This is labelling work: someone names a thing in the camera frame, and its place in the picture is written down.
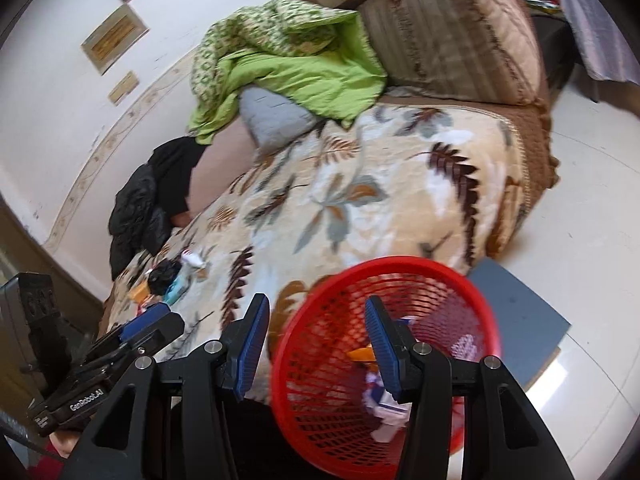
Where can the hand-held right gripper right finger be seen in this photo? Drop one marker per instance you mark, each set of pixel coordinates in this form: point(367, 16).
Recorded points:
point(385, 355)

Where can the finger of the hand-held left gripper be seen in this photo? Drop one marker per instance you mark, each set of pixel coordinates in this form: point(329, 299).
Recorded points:
point(145, 317)
point(165, 332)

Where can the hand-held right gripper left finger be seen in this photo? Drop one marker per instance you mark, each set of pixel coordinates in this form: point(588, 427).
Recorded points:
point(250, 355)

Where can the orange cardboard box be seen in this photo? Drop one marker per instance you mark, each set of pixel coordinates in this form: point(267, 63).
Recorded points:
point(140, 292)

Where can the white medicine box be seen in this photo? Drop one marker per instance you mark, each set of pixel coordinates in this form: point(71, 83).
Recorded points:
point(385, 412)

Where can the red plastic basket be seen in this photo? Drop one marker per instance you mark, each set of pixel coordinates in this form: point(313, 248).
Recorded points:
point(325, 320)

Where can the red and white packet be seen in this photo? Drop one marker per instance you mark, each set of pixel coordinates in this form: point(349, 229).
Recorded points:
point(192, 259)

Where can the person's left forearm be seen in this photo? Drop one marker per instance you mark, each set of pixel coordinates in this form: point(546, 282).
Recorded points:
point(50, 465)

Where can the orange wrapper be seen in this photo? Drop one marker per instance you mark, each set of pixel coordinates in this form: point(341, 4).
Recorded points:
point(360, 354)

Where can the teal packet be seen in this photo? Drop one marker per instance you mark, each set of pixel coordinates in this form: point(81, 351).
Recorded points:
point(177, 290)

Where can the black plastic bag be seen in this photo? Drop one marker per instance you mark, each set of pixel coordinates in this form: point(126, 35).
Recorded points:
point(165, 277)

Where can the black puffer jacket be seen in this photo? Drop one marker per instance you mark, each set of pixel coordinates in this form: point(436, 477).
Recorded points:
point(135, 210)

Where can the grey board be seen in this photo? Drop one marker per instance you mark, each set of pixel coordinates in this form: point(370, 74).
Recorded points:
point(525, 320)

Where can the black cloth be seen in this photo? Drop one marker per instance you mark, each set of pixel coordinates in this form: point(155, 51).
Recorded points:
point(175, 170)

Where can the leaf printed blanket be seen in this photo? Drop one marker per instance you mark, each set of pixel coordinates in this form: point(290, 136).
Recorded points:
point(375, 200)

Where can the pink sofa cushion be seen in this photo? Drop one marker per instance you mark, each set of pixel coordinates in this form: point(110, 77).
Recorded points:
point(220, 170)

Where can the grey pillow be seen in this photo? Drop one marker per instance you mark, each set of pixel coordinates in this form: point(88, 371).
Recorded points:
point(270, 115)

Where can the green quilt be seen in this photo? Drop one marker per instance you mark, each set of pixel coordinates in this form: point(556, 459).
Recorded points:
point(300, 75)

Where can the striped sofa armrest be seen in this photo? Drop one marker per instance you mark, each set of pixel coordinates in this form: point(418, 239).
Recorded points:
point(450, 25)

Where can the black side cabinet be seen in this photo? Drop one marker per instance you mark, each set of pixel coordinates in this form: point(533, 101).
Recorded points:
point(555, 50)

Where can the table with lilac cloth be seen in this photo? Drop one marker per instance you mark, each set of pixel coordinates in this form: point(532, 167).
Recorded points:
point(600, 30)

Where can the small wall plaque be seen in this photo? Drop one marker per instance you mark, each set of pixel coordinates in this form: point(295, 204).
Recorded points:
point(124, 87)

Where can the large wall plaque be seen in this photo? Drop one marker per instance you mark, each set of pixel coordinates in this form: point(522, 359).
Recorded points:
point(115, 37)

